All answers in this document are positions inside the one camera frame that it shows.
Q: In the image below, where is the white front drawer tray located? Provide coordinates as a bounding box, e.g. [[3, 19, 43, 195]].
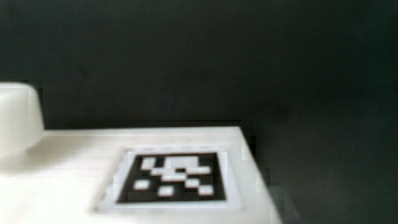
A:
[[0, 82, 283, 224]]

